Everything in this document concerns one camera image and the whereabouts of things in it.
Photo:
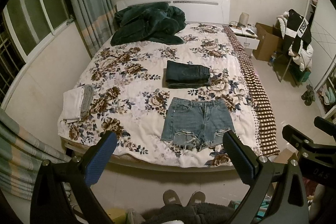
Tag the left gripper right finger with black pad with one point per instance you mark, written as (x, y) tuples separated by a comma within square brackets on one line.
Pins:
[(288, 203)]

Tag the checkered brown bed sheet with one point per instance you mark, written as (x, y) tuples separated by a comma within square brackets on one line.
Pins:
[(266, 134)]

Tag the beige bedside lamp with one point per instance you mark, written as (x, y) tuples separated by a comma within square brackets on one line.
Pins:
[(243, 20)]

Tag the grey right slipper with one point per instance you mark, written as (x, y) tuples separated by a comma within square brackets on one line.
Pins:
[(196, 198)]

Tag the folded grey cloth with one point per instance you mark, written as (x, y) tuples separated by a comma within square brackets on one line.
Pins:
[(87, 97)]

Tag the folded dark jeans stack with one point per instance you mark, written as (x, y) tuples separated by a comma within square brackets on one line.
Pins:
[(180, 75)]

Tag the brown cardboard box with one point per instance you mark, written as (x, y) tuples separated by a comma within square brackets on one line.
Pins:
[(270, 41)]

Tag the white nightstand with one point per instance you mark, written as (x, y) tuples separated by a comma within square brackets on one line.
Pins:
[(247, 38)]

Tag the chair with clothes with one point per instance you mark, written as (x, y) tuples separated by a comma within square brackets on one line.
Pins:
[(286, 69)]

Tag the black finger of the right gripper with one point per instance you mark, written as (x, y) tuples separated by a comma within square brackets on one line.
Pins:
[(316, 161)]

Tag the floral bed blanket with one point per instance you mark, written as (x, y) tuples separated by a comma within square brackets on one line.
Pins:
[(131, 97)]

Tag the light blue denim shorts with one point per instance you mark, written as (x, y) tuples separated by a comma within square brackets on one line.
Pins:
[(193, 124)]

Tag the window with white frame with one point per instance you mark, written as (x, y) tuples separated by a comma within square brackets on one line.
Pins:
[(27, 27)]

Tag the curtain at lower left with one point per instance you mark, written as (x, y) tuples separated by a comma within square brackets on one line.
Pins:
[(21, 157)]

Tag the white puffy coat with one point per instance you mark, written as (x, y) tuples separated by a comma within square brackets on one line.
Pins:
[(304, 58)]

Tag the white bed headboard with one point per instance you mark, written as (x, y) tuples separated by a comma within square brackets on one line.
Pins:
[(196, 11)]

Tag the folded white cloth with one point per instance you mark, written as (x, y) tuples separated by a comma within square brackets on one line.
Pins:
[(72, 102)]

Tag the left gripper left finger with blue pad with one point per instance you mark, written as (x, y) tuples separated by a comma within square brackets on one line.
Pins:
[(49, 203)]

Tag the black white jacket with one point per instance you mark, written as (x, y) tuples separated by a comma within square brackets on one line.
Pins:
[(297, 33)]

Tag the grey slippers on floor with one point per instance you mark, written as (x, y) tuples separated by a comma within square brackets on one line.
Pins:
[(308, 96)]

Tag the dark green fluffy blanket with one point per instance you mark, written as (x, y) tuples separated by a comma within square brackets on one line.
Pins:
[(155, 22)]

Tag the white wardrobe shelf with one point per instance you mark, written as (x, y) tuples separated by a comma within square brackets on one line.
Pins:
[(321, 17)]

